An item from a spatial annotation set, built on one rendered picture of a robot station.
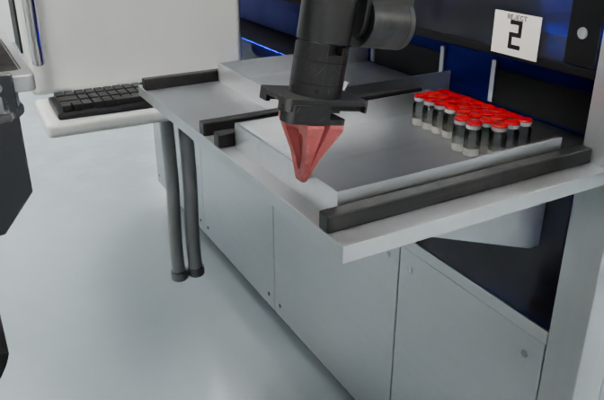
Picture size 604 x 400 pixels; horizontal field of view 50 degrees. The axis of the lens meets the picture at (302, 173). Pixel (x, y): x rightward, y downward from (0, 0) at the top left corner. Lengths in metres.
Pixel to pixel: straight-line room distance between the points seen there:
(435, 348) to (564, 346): 0.32
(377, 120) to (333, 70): 0.34
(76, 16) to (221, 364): 1.00
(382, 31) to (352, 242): 0.22
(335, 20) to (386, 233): 0.22
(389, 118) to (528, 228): 0.26
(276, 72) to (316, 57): 0.63
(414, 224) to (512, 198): 0.14
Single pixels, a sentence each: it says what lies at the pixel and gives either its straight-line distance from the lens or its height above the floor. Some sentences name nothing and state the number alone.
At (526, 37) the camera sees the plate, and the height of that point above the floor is 1.02.
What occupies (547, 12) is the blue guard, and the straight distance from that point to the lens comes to 0.93.
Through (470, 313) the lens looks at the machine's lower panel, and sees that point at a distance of 1.16.
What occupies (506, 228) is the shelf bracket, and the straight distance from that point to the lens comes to 0.93.
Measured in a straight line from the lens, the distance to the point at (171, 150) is 1.74.
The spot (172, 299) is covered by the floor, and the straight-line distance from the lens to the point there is 2.17.
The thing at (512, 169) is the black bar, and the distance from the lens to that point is 0.80.
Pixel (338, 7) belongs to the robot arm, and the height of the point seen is 1.10.
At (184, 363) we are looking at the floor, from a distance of 1.91.
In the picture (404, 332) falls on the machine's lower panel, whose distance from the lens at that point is 1.35.
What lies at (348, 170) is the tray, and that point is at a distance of 0.80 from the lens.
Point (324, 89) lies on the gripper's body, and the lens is 0.66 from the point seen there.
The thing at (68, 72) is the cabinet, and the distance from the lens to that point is 1.52.
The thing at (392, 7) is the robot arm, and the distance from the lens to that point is 0.70.
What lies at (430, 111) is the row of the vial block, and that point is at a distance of 0.95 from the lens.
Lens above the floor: 1.19
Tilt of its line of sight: 23 degrees down
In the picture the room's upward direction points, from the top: straight up
